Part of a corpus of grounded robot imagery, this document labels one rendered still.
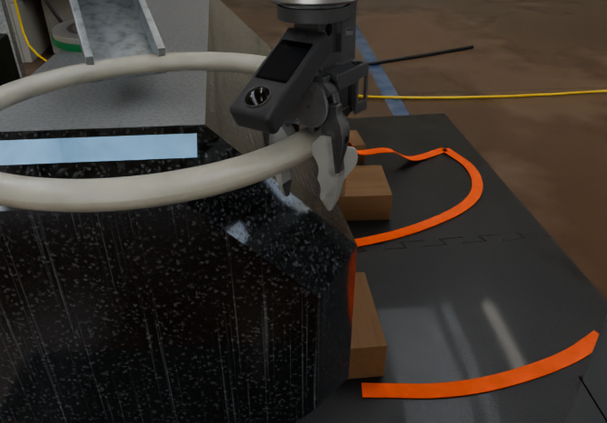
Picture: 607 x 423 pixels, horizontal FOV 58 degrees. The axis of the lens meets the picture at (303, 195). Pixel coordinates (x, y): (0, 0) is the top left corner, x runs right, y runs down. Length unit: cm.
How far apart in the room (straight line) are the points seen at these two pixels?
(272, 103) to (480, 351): 131
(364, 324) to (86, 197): 113
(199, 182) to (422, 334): 128
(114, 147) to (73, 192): 36
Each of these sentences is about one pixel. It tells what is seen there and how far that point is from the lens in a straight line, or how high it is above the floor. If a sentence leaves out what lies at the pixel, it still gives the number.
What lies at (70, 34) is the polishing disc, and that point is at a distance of 130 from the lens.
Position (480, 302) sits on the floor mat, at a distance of 185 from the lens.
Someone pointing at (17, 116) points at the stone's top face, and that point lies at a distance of 98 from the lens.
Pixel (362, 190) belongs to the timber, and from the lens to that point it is 210.
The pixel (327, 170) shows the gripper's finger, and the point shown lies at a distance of 56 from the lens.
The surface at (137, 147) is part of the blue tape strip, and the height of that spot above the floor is 84.
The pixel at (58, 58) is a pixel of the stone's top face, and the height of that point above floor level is 87.
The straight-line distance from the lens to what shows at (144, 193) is 50.
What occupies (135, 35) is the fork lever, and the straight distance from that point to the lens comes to 104.
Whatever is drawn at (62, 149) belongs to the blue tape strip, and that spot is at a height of 84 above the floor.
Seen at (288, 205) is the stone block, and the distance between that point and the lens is 91.
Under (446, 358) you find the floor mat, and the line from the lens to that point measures 165.
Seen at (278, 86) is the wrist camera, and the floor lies 104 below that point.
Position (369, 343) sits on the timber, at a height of 14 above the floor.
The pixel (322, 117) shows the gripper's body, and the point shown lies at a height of 100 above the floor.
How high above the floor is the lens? 122
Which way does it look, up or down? 32 degrees down
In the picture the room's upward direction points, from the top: straight up
